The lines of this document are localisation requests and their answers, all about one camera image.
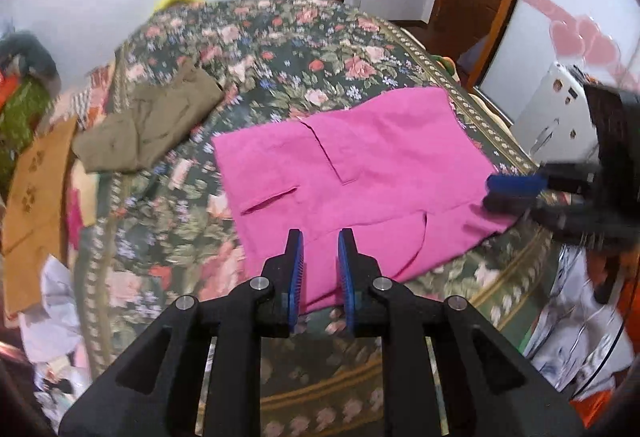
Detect pink heart wall sticker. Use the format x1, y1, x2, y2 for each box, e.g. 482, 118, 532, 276
521, 0, 639, 90

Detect white clothes heap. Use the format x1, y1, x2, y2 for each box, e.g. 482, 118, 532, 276
18, 255, 91, 427

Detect green cloth pile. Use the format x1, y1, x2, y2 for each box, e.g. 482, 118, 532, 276
1, 76, 51, 199

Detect mustard embroidered cloth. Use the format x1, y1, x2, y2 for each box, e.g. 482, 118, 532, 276
2, 116, 77, 316

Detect pink pants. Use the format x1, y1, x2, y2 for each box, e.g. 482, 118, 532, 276
213, 87, 513, 311

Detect olive green pants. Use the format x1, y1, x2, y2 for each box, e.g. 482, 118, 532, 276
72, 62, 224, 173

